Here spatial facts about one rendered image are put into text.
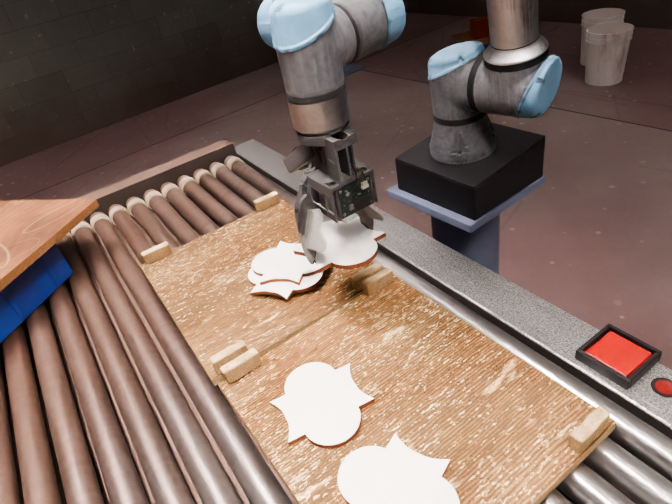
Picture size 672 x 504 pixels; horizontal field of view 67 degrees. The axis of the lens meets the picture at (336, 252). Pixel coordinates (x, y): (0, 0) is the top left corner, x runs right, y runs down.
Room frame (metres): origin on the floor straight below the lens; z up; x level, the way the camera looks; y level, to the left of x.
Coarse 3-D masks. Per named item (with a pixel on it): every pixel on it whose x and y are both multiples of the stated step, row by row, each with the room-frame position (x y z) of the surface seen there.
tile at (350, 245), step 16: (336, 224) 0.71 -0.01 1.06; (352, 224) 0.70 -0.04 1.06; (336, 240) 0.66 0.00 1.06; (352, 240) 0.65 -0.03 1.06; (368, 240) 0.64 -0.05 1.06; (320, 256) 0.62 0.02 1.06; (336, 256) 0.61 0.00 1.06; (352, 256) 0.60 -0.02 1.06; (368, 256) 0.60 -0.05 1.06; (320, 272) 0.59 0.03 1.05
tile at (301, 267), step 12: (264, 252) 0.82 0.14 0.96; (276, 252) 0.81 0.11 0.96; (288, 252) 0.80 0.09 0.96; (252, 264) 0.78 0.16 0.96; (264, 264) 0.78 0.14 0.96; (276, 264) 0.77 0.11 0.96; (288, 264) 0.76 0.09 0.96; (300, 264) 0.75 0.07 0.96; (312, 264) 0.74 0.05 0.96; (264, 276) 0.74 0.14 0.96; (276, 276) 0.73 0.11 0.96; (288, 276) 0.72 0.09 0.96; (300, 276) 0.72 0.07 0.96
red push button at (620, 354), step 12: (612, 336) 0.47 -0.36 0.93; (600, 348) 0.45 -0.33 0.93; (612, 348) 0.45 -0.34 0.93; (624, 348) 0.44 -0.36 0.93; (636, 348) 0.44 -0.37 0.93; (600, 360) 0.43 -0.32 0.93; (612, 360) 0.43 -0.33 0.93; (624, 360) 0.42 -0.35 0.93; (636, 360) 0.42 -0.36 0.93; (624, 372) 0.41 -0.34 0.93
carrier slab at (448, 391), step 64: (320, 320) 0.62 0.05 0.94; (384, 320) 0.59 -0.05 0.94; (448, 320) 0.56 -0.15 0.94; (256, 384) 0.51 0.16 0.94; (384, 384) 0.46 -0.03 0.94; (448, 384) 0.44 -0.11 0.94; (512, 384) 0.42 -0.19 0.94; (320, 448) 0.39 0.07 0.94; (448, 448) 0.35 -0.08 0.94; (512, 448) 0.33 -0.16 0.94
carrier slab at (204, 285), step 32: (256, 224) 0.97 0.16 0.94; (288, 224) 0.94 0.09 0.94; (192, 256) 0.90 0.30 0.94; (224, 256) 0.87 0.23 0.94; (160, 288) 0.81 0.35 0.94; (192, 288) 0.78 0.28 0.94; (224, 288) 0.76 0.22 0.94; (320, 288) 0.70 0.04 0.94; (352, 288) 0.68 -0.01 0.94; (192, 320) 0.69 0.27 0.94; (224, 320) 0.67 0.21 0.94; (256, 320) 0.65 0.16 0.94; (288, 320) 0.64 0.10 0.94
